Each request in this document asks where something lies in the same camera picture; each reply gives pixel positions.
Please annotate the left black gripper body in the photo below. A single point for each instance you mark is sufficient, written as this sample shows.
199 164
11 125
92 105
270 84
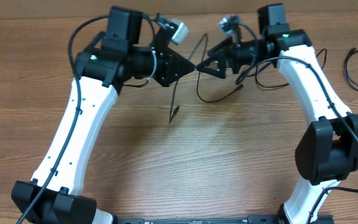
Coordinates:
163 68

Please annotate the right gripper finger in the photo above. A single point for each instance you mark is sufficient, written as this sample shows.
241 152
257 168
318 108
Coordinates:
227 42
215 66

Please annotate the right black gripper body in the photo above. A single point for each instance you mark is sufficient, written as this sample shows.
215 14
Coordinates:
248 52

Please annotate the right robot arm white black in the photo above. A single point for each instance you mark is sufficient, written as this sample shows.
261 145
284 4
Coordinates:
328 150

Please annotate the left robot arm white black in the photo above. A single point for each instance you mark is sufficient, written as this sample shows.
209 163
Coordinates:
133 45

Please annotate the cardboard wall panel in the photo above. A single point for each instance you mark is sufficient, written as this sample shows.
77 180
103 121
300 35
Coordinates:
29 9

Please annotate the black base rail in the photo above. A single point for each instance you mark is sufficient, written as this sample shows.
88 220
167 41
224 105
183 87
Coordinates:
197 220

